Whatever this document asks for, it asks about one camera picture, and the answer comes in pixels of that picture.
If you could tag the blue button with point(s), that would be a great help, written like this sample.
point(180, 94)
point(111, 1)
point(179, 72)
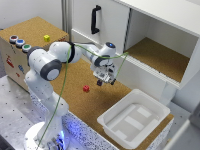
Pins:
point(20, 42)

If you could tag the purple block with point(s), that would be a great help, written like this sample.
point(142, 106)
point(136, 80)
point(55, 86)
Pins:
point(99, 82)

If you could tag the white plastic box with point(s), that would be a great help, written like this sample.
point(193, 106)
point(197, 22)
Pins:
point(135, 120)

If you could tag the red button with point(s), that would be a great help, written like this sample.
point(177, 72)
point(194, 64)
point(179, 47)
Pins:
point(13, 38)

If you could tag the white cabinet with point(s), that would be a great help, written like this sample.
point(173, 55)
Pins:
point(160, 36)

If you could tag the wooden drawer box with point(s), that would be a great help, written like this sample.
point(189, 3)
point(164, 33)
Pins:
point(23, 43)

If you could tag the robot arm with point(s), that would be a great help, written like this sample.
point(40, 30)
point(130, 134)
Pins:
point(43, 63)

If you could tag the yellow block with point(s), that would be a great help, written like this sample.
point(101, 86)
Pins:
point(47, 38)

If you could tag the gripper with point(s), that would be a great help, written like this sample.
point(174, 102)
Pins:
point(106, 72)

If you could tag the white sliding door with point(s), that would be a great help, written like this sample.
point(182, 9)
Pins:
point(100, 18)

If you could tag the green button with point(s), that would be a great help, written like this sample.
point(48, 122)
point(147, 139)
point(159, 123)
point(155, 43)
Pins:
point(26, 47)

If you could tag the pink block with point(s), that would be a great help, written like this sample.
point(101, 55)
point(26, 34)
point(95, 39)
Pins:
point(86, 88)

